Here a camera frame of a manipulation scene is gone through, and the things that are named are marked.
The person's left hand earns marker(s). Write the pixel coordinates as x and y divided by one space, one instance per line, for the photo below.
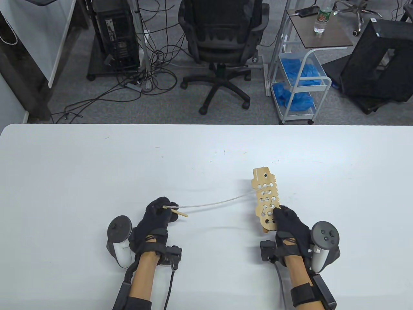
151 222

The person's right hand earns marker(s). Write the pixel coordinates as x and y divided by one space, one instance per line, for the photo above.
292 229

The wooden crocodile lacing toy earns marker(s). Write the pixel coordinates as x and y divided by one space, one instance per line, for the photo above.
259 176

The person's left forearm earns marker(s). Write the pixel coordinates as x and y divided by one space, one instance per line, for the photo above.
143 277

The black right forearm box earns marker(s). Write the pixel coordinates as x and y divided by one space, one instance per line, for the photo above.
324 294

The person's right forearm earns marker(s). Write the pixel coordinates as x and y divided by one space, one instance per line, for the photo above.
298 274

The black left forearm box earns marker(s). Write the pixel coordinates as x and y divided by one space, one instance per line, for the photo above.
121 297

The grey white left hand controller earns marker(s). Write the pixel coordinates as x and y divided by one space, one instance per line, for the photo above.
120 226

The grey white hand controller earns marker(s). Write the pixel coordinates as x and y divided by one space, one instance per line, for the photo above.
120 226
326 234

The grey white right hand controller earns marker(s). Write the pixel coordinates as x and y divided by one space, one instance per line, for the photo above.
326 234

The blue gloves pile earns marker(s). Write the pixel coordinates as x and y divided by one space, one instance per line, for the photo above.
293 97
306 72

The grey power strip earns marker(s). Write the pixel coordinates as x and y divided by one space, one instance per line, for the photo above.
133 86

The black flat stand base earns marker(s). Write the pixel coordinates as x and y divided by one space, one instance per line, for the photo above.
371 105

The white rolling cart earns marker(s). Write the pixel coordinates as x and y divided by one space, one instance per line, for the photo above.
327 80

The black wheeled platform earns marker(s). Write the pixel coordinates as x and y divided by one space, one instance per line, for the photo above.
96 69

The silver metal pole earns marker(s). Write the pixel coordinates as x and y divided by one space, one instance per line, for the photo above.
144 48

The black mesh box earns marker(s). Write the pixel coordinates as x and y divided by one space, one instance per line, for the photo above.
364 64

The black computer tower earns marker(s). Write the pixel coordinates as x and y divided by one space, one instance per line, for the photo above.
117 32

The brown side table top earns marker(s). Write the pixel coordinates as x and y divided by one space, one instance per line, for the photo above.
329 38

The black office chair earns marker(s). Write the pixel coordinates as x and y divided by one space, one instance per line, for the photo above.
222 42

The clear plastic water bottle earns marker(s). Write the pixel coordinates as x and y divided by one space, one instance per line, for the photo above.
321 19

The black phone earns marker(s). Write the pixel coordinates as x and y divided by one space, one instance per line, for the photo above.
308 11

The chrome chair base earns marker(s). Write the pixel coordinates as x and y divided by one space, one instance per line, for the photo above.
357 17

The white board panel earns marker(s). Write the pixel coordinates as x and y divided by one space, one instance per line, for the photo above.
38 32

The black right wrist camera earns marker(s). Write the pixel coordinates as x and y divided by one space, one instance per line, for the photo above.
267 250

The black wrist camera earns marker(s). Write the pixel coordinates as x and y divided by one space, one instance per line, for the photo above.
172 255
267 250

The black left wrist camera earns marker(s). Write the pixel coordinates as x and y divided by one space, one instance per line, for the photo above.
172 255

